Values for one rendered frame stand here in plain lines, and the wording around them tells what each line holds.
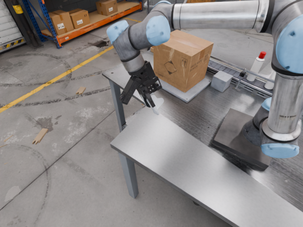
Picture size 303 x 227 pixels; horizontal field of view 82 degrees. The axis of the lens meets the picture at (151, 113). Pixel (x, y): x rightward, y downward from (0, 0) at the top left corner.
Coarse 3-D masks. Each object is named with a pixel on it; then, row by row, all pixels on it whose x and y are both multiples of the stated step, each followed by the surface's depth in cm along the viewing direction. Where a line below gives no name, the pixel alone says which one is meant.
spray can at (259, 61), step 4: (264, 52) 108; (260, 56) 109; (264, 56) 109; (256, 60) 112; (260, 60) 110; (264, 60) 110; (256, 64) 113; (260, 64) 112; (252, 68) 116; (256, 68) 114; (256, 72) 116; (248, 76) 121; (252, 76) 118; (248, 80) 122; (252, 80) 121
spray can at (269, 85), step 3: (273, 72) 108; (273, 75) 109; (270, 78) 111; (273, 78) 110; (267, 81) 114; (267, 84) 114; (270, 84) 113; (273, 84) 112; (264, 87) 117; (267, 87) 115; (270, 87) 114
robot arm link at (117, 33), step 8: (120, 24) 52; (128, 24) 54; (112, 32) 53; (120, 32) 53; (112, 40) 55; (120, 40) 54; (128, 40) 53; (120, 48) 56; (128, 48) 55; (120, 56) 58; (128, 56) 57; (136, 56) 58
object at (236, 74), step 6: (210, 60) 141; (210, 66) 135; (216, 66) 135; (222, 66) 135; (228, 72) 130; (234, 72) 130; (252, 84) 120; (258, 84) 120; (264, 84) 120; (270, 90) 115
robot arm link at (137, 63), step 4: (140, 52) 61; (140, 56) 60; (132, 60) 58; (136, 60) 59; (140, 60) 60; (124, 64) 60; (128, 64) 59; (132, 64) 59; (136, 64) 60; (140, 64) 60; (128, 68) 61; (132, 68) 60; (136, 68) 60
